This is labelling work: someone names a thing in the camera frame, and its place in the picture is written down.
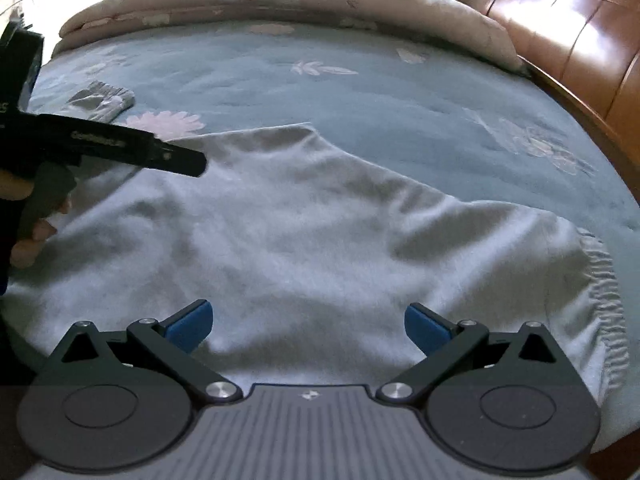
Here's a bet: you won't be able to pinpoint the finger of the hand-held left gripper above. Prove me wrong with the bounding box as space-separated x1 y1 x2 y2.
149 138 208 179

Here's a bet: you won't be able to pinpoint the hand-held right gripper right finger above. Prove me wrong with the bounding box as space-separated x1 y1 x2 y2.
375 302 572 404

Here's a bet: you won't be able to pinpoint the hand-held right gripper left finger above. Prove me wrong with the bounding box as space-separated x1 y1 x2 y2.
60 298 245 404

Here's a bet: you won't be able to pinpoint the grey drawstring sweatpants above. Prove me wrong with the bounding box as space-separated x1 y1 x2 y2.
0 80 629 412

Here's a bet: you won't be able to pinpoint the person's left hand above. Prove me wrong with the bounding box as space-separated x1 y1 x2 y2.
0 170 57 269

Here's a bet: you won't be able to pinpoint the pink floral folded quilt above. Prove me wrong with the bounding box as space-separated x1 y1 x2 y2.
52 0 524 77

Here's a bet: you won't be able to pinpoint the teal floral bed sheet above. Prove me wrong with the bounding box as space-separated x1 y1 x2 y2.
25 22 640 413

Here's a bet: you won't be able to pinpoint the wooden bed headboard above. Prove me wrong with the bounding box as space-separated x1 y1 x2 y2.
485 0 640 182

